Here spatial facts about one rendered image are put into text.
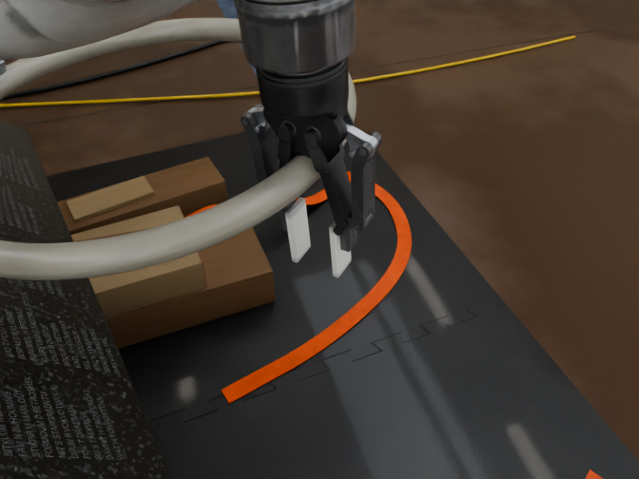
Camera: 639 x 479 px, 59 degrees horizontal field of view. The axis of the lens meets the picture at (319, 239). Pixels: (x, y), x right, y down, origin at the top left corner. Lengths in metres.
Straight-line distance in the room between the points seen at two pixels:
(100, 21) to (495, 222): 1.75
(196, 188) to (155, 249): 1.41
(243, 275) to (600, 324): 1.01
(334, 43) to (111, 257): 0.24
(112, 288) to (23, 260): 0.96
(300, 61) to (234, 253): 1.21
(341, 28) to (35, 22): 0.21
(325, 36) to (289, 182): 0.13
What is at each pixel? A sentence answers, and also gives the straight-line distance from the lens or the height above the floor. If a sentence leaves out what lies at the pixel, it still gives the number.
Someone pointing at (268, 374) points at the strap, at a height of 0.02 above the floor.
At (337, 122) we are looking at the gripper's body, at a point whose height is 1.02.
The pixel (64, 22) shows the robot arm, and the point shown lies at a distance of 0.32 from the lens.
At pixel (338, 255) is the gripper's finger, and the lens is 0.57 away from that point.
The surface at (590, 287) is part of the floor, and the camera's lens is 1.87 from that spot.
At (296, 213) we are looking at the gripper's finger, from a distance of 0.58.
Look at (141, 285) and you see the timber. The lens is 1.46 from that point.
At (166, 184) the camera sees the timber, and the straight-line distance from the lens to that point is 1.91.
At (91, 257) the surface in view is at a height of 0.96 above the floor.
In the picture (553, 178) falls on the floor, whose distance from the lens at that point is 2.25.
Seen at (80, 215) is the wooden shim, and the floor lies 0.14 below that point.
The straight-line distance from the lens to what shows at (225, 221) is 0.47.
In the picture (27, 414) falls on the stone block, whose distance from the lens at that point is 0.69.
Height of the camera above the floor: 1.27
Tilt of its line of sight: 44 degrees down
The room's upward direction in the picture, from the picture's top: straight up
